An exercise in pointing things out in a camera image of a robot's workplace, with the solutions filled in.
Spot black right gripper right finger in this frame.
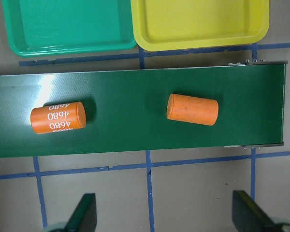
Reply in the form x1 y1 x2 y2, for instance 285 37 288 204
232 190 290 232

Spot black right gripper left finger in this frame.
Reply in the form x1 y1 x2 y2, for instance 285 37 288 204
44 192 98 232

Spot orange cylinder with 4680 print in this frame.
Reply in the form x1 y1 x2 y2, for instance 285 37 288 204
30 102 87 134

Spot plain orange cylinder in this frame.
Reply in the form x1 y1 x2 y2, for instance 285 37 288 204
166 93 219 126

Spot green conveyor belt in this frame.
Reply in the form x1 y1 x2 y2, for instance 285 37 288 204
0 62 287 158

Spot green plastic tray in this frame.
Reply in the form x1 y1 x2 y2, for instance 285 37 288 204
2 0 136 57

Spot yellow plastic tray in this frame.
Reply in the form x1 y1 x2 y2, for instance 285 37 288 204
131 0 270 52

